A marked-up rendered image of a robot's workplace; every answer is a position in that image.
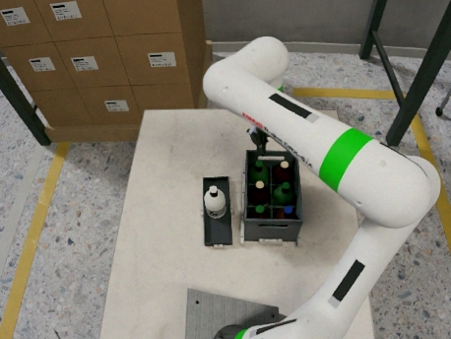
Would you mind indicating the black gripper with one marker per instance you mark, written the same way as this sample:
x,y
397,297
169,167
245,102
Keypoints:
x,y
260,141

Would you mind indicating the white bottle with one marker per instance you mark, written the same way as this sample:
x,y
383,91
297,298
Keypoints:
x,y
215,202

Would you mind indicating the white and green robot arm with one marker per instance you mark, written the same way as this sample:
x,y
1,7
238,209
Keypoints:
x,y
389,189

